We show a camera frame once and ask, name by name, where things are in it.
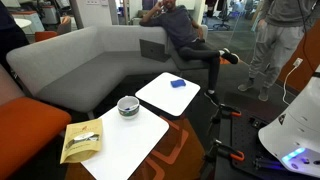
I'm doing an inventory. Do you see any white wall charger with cable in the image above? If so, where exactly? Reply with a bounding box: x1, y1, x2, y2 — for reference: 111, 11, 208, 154
282, 57, 304, 107

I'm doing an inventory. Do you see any gray corner sofa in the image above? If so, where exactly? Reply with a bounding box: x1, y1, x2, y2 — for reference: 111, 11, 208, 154
5, 24, 214, 114

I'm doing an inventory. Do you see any white pen with blue cap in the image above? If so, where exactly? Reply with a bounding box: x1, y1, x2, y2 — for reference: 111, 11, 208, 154
123, 104, 139, 112

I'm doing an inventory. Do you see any blue cloth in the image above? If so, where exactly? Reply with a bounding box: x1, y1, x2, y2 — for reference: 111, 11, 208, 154
170, 78, 187, 89

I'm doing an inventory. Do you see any yellow paper pouch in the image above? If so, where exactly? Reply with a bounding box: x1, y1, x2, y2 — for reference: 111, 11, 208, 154
59, 118, 104, 165

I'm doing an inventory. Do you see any orange cushioned bench sofa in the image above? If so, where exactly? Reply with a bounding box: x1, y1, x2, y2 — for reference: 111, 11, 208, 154
0, 63, 73, 180

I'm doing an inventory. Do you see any seated person in dark clothes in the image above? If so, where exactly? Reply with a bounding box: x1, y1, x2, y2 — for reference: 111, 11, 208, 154
138, 0, 240, 107

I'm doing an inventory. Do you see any gray laptop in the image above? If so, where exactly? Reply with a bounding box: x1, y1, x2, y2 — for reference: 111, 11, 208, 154
139, 38, 172, 63

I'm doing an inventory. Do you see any orange lounge chair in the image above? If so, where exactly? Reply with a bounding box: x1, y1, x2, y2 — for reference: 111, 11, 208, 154
34, 15, 73, 43

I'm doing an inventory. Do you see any white square table top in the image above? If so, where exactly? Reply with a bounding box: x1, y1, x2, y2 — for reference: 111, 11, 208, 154
81, 105, 171, 180

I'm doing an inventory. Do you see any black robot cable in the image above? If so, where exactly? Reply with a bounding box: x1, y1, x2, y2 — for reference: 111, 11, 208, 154
296, 0, 320, 78

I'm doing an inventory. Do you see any standing person in gray sweats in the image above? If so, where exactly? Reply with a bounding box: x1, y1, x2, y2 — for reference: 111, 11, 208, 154
237, 0, 320, 102

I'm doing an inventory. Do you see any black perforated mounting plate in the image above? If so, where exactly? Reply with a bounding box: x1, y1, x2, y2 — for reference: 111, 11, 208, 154
229, 113, 320, 180

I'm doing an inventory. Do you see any black office chair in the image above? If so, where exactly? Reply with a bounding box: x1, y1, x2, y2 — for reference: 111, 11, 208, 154
212, 0, 234, 32

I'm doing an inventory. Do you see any white side table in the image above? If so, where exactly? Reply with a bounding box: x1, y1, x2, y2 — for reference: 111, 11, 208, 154
134, 71, 202, 118

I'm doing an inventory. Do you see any round white table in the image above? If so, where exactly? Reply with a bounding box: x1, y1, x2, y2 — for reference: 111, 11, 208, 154
13, 17, 33, 30

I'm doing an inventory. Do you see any orange-handled black clamp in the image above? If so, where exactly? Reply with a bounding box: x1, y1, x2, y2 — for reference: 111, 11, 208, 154
209, 103, 242, 125
207, 138, 246, 163

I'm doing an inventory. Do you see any orange table base frame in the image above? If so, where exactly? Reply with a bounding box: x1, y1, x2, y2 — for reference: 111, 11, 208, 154
133, 156, 166, 180
151, 115, 190, 166

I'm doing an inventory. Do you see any white ceramic cup, green band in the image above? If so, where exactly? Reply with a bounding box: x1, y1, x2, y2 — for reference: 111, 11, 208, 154
116, 95, 141, 121

